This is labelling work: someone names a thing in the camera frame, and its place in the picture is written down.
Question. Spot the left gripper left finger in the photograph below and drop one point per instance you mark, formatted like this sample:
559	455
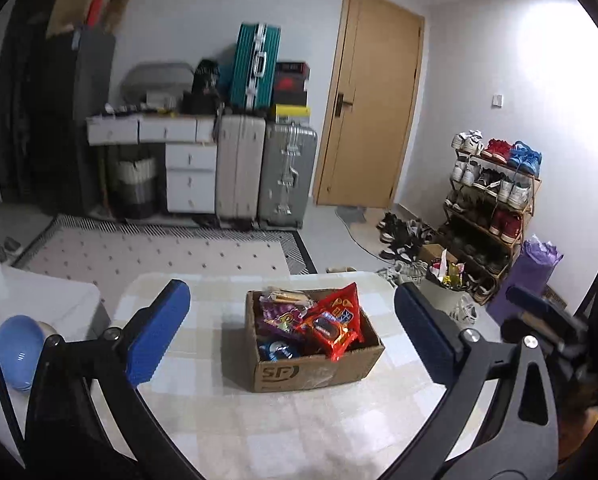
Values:
86	418

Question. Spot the purple candy bag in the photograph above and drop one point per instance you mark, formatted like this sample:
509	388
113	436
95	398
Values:
281	319

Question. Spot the checkered tablecloth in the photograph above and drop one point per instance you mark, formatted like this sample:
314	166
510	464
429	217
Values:
234	416

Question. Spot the stacked shoe boxes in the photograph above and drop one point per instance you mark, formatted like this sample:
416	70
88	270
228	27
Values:
289	101

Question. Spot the beige suitcase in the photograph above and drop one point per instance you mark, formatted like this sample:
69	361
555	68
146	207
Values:
239	163

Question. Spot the SF cardboard box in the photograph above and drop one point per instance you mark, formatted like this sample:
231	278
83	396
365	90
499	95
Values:
311	354

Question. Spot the purple gift bag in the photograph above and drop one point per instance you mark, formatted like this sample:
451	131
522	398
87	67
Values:
532	269

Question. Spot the red cone chips bag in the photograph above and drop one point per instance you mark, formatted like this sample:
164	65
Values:
343	305

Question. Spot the shoe rack with shoes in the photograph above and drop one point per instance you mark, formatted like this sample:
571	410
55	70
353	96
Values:
493	188

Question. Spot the white trash bin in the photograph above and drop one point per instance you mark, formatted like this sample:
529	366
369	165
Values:
441	298

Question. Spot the wooden door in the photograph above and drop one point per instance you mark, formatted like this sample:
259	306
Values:
371	104

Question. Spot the silver aluminium suitcase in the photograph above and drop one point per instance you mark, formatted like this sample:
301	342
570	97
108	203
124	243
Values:
287	167

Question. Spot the orange wafer snack tube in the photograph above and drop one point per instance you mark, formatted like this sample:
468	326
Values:
284	296

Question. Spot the white drawer desk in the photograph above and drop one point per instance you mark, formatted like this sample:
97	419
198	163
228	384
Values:
185	149

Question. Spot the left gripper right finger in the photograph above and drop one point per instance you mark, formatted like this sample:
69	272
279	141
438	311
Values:
518	438

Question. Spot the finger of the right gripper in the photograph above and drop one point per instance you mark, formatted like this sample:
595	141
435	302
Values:
555	317

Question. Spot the red Oreo cookie pack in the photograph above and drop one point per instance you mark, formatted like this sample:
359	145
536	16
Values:
331	332

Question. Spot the grey oval mirror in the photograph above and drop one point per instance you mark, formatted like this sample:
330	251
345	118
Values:
173	78

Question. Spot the woven laundry basket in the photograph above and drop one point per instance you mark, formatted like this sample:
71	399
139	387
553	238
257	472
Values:
134	191

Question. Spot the stacked blue bowls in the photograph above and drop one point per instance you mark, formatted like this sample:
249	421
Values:
21	343

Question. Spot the blue Oreo cookie pack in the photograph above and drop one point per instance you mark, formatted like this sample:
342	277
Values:
277	350

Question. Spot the patterned floor rug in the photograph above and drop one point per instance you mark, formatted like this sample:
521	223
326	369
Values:
111	255

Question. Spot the black refrigerator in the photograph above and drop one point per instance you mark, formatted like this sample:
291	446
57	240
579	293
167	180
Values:
73	86

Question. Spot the teal suitcase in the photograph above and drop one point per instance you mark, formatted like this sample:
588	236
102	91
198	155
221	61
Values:
254	66

